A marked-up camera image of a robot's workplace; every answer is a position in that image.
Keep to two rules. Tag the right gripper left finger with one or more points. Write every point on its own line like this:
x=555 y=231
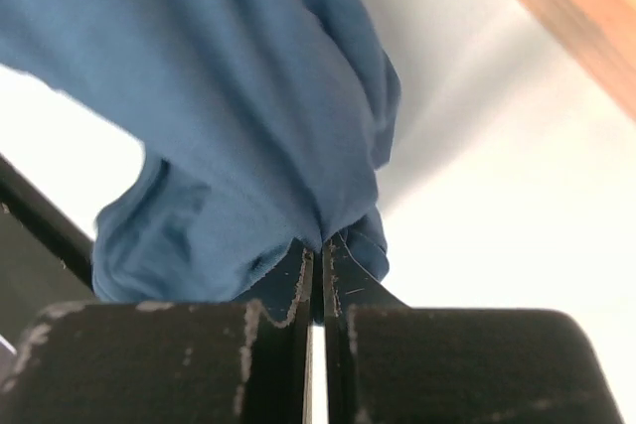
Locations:
x=246 y=361

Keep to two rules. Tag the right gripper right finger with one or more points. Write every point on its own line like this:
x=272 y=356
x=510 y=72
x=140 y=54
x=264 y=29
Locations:
x=390 y=363

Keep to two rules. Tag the blue t-shirt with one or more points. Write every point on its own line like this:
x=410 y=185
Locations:
x=263 y=122

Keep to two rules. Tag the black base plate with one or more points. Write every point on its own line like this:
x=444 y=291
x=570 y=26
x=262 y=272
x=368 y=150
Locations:
x=45 y=259

